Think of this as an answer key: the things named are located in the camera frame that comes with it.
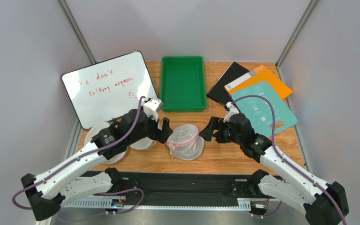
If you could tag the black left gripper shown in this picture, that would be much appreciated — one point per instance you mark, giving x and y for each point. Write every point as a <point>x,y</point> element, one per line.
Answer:
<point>161,135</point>

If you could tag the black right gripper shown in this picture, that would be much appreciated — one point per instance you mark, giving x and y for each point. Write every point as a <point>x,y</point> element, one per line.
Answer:
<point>218,131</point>

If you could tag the white mesh laundry bag pink zipper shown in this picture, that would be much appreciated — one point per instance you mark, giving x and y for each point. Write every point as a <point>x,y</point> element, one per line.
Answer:
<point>185,143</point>

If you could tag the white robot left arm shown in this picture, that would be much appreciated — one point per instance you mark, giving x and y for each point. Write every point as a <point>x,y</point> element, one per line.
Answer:
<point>48,192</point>

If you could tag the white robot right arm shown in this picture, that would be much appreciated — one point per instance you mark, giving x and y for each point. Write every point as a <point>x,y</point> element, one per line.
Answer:
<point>320,202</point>

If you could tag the teal plastic board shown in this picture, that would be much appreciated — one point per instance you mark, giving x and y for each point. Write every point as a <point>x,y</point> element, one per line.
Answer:
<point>258,111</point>

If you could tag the green plastic tray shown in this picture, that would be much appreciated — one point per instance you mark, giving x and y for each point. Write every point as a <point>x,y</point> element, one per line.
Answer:
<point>182,84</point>

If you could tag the orange notebook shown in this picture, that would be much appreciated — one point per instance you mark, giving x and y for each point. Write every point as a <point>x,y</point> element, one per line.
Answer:
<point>258,75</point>

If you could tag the whiteboard with red writing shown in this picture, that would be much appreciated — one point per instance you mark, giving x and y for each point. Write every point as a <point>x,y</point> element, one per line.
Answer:
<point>108,89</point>

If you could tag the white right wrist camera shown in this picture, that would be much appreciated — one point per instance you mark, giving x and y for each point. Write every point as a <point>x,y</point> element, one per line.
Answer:
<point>230,110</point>

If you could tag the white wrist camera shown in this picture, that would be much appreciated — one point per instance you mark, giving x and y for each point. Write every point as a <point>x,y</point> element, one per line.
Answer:
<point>152,106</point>
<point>230,110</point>

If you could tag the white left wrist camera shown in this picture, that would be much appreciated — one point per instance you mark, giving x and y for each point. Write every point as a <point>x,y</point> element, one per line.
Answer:
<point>152,106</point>

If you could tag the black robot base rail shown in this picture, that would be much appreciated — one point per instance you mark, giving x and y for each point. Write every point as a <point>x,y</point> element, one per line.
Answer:
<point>182,189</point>

